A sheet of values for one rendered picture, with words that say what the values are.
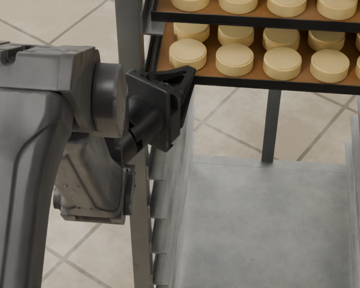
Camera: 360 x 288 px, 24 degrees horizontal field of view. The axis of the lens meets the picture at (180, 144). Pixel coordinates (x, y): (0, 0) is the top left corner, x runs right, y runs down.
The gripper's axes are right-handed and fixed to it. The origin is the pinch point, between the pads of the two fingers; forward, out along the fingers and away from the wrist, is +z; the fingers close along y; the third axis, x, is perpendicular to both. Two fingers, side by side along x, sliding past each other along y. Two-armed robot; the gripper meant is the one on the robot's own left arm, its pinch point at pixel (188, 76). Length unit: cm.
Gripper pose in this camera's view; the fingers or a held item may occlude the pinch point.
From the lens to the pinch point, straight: 109.3
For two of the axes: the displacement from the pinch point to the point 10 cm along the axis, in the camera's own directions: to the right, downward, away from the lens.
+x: -8.2, -4.1, 4.1
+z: 5.8, -5.6, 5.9
